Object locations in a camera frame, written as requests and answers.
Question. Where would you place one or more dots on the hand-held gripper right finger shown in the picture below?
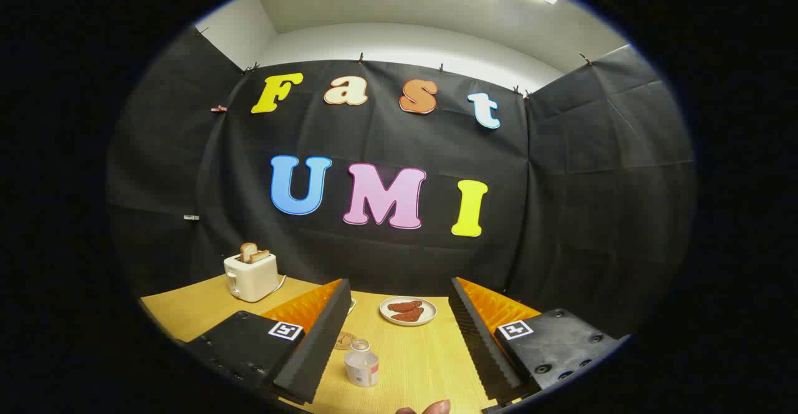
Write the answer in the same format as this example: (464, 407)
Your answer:
(483, 351)

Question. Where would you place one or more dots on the black backdrop cloth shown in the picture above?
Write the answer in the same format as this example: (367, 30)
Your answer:
(548, 214)

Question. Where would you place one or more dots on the white round plate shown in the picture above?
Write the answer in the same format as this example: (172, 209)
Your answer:
(430, 314)

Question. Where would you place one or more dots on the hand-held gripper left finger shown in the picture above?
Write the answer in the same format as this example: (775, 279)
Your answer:
(312, 351)

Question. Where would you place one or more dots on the cream toaster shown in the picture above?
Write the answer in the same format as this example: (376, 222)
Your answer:
(252, 280)

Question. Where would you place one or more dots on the brown meat patty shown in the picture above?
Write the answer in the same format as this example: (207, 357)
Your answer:
(410, 315)
(404, 306)

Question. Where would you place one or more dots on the clear plastic juice bottle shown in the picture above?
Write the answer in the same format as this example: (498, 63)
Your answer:
(361, 367)

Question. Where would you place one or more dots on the wooden table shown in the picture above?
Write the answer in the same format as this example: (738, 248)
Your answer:
(424, 358)

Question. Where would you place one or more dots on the toast slice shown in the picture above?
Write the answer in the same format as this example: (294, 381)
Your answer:
(247, 252)
(260, 255)

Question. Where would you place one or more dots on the round wooden coaster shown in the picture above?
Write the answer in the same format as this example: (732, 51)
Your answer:
(346, 341)

